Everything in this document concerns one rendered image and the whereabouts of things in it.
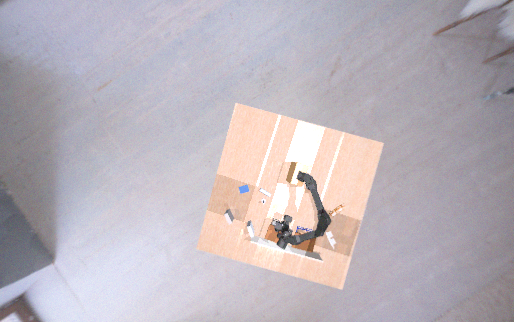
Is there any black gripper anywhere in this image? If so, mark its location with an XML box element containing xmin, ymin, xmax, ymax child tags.
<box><xmin>277</xmin><ymin>214</ymin><xmax>293</xmax><ymax>238</ymax></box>

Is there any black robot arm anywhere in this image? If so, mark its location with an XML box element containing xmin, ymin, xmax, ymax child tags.
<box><xmin>274</xmin><ymin>171</ymin><xmax>331</xmax><ymax>249</ymax></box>

